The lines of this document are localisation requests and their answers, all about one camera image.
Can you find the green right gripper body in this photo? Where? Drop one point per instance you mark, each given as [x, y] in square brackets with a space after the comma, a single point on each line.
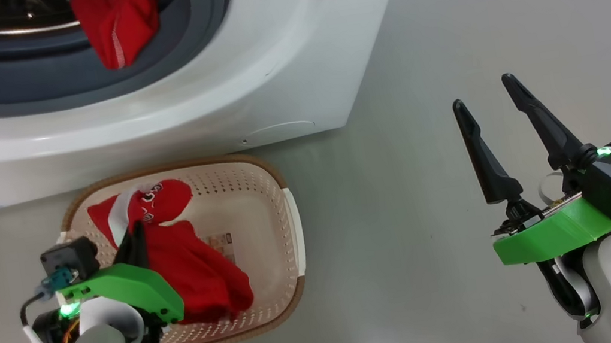
[557, 234]

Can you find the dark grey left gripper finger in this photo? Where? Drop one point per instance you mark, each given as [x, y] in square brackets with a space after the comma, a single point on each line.
[140, 247]
[125, 254]

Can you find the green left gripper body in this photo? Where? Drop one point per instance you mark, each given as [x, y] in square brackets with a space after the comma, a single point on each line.
[134, 282]

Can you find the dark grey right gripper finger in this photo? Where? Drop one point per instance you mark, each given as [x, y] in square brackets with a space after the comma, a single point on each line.
[547, 129]
[485, 157]

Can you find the red garment with white trim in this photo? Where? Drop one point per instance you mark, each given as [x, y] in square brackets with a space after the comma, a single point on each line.
[199, 272]

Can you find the plain red garment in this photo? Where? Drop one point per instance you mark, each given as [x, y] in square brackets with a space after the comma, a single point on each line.
[120, 23]

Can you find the small label inside basket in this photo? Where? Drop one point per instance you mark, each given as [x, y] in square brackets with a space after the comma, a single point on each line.
[220, 246]

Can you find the beige perforated laundry basket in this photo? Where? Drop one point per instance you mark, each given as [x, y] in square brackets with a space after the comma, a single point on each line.
[250, 204]

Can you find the white front-load washing machine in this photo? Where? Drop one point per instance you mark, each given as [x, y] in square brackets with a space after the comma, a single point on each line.
[208, 89]

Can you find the grey rubber door gasket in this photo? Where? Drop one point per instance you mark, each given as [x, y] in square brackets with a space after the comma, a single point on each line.
[25, 80]

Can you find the round filter cover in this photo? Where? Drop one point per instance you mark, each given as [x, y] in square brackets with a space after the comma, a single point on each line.
[278, 131]

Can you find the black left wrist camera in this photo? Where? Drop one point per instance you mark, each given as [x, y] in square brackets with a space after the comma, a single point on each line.
[70, 260]

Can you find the teal left camera connector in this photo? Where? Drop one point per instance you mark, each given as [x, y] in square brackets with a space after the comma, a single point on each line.
[58, 281]

